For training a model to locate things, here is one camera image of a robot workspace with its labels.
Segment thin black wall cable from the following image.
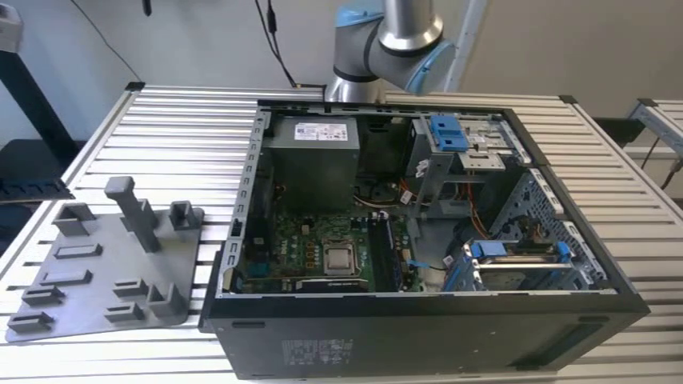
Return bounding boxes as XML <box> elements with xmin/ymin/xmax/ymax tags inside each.
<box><xmin>72</xmin><ymin>0</ymin><xmax>139</xmax><ymax>84</ymax></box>

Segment grey metal drive bay bracket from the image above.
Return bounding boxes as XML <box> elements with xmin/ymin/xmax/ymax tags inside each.
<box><xmin>407</xmin><ymin>115</ymin><xmax>508</xmax><ymax>219</ymax></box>

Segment yellow and white wire bundle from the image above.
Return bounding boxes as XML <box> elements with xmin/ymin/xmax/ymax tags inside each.
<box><xmin>355</xmin><ymin>178</ymin><xmax>415</xmax><ymax>209</ymax></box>

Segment blue plastic drive carrier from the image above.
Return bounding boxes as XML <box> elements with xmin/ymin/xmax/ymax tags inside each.
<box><xmin>428</xmin><ymin>114</ymin><xmax>467</xmax><ymax>154</ymax></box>

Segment grey plastic parts rack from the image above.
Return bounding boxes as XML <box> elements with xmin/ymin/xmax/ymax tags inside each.
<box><xmin>3</xmin><ymin>175</ymin><xmax>207</xmax><ymax>344</ymax></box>

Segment black RAM stick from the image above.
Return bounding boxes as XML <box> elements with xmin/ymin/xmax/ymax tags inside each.
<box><xmin>0</xmin><ymin>178</ymin><xmax>73</xmax><ymax>203</ymax></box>

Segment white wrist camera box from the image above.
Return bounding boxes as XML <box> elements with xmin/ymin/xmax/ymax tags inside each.
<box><xmin>0</xmin><ymin>6</ymin><xmax>25</xmax><ymax>53</ymax></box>

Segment green motherboard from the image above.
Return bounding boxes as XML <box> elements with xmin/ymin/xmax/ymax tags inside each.
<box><xmin>237</xmin><ymin>211</ymin><xmax>423</xmax><ymax>295</ymax></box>

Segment black background box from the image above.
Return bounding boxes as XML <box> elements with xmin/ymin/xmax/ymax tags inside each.
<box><xmin>591</xmin><ymin>118</ymin><xmax>647</xmax><ymax>149</ymax></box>

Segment grey power supply unit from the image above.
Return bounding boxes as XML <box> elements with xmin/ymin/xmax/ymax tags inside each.
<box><xmin>264</xmin><ymin>115</ymin><xmax>360</xmax><ymax>214</ymax></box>

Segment dark black chair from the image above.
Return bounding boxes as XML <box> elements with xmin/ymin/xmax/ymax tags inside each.
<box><xmin>0</xmin><ymin>138</ymin><xmax>81</xmax><ymax>241</ymax></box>

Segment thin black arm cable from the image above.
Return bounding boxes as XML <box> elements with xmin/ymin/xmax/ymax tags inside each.
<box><xmin>253</xmin><ymin>0</ymin><xmax>301</xmax><ymax>87</ymax></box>

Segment orange wires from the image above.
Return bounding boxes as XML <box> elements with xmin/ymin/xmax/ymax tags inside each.
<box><xmin>467</xmin><ymin>182</ymin><xmax>489</xmax><ymax>241</ymax></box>

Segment disk bay with blue rails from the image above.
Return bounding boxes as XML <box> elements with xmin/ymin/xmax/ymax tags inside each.
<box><xmin>441</xmin><ymin>238</ymin><xmax>607</xmax><ymax>293</ymax></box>

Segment black card with white print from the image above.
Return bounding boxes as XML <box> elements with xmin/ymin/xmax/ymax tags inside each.
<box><xmin>287</xmin><ymin>277</ymin><xmax>372</xmax><ymax>295</ymax></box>

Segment metal CPU socket cover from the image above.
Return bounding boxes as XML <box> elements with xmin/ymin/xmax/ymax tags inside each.
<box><xmin>317</xmin><ymin>238</ymin><xmax>364</xmax><ymax>278</ymax></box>

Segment black slanted post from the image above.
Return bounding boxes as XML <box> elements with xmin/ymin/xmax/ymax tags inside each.
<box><xmin>0</xmin><ymin>50</ymin><xmax>76</xmax><ymax>145</ymax></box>

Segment silver CPU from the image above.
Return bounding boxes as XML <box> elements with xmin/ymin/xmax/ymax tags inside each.
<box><xmin>323</xmin><ymin>247</ymin><xmax>357</xmax><ymax>277</ymax></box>

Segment black open PC case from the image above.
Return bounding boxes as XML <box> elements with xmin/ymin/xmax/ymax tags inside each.
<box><xmin>197</xmin><ymin>98</ymin><xmax>651</xmax><ymax>380</ymax></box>

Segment metal slat side table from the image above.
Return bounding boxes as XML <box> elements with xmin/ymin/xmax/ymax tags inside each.
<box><xmin>623</xmin><ymin>98</ymin><xmax>683</xmax><ymax>161</ymax></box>

